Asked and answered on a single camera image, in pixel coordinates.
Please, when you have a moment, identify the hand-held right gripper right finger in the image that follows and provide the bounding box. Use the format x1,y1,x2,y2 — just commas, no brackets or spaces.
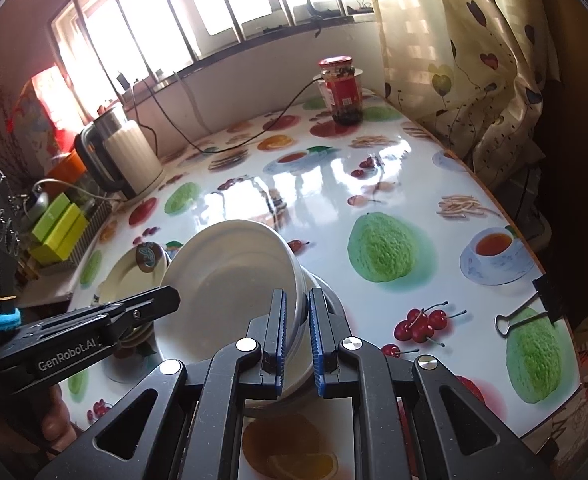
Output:
308,287,557,480

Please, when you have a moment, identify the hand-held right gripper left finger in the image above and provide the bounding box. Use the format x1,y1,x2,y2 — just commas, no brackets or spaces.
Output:
34,287,289,480

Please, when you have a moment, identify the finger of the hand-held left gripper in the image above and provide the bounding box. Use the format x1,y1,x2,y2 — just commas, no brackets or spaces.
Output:
101,285,181,347

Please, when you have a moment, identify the beige plate with brown patch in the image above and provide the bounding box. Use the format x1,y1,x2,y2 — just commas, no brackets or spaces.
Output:
96,241,172,313

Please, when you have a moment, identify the person's left hand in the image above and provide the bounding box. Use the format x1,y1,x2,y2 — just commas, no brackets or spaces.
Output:
0,390,75,471

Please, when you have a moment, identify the striped storage box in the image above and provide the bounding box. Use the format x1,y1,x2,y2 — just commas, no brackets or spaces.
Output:
39,199,113,274

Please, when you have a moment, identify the yellow-green box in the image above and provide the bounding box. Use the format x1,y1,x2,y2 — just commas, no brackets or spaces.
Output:
36,205,91,265

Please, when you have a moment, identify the dark green box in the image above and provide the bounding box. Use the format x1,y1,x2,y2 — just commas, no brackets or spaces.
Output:
30,192,72,247

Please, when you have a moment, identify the printed food tablecloth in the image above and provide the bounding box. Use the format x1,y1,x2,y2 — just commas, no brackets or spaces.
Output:
66,87,582,480

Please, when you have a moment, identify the grey round gadget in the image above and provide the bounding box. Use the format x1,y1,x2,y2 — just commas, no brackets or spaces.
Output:
24,191,51,221

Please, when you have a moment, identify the cream electric kettle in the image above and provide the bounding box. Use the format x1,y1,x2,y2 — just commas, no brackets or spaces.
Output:
74,106,165,200

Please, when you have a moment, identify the orange container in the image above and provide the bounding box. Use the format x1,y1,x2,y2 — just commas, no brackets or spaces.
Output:
48,152,89,181

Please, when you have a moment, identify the red box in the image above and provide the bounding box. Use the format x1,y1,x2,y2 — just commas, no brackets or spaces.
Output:
16,65,82,153

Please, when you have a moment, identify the black binder clip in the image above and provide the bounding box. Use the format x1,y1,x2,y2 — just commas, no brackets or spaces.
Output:
495,275,567,337

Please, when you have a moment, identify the glass jar with red label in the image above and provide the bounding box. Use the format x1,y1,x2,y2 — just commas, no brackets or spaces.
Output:
317,56,365,126

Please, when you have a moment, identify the heart-patterned curtain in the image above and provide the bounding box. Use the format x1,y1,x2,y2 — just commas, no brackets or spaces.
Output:
369,0,563,187

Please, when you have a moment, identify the long black cable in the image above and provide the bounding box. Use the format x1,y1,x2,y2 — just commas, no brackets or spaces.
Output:
119,72,325,154

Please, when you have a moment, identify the white cable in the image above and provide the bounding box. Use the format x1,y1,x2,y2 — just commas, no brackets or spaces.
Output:
180,76,211,134

